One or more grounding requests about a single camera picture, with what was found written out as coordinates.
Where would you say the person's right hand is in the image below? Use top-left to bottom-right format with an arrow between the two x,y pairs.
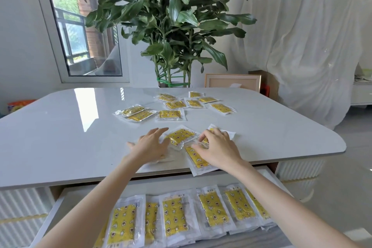
191,128 -> 248,171

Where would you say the person's left hand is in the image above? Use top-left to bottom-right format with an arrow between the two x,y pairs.
127,127 -> 172,167

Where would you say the person's left forearm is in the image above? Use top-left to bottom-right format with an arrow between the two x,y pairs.
35,156 -> 146,248

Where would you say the person's right forearm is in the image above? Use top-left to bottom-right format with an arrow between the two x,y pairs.
232,160 -> 364,248

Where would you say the scatter of yellow packets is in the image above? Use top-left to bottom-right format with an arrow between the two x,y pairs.
113,91 -> 237,123

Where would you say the white drawer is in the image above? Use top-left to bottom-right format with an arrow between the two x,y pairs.
29,166 -> 294,248

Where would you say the green tie on plant stems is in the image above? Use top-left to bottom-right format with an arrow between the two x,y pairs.
157,76 -> 187,87

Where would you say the row of yellow packets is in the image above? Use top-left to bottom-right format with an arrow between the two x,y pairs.
93,185 -> 277,248

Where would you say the orange snack bag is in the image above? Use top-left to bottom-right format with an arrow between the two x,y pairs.
7,99 -> 37,113

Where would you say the white framed window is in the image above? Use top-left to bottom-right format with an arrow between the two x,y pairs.
30,0 -> 130,84

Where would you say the large green leafy plant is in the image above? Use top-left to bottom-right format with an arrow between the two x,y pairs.
76,0 -> 260,88

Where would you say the white sheer curtain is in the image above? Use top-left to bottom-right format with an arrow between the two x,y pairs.
230,0 -> 372,130

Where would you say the white low cabinet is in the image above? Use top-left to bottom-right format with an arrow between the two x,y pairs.
350,80 -> 372,108

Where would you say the gold picture frame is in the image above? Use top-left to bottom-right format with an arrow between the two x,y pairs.
205,74 -> 262,93

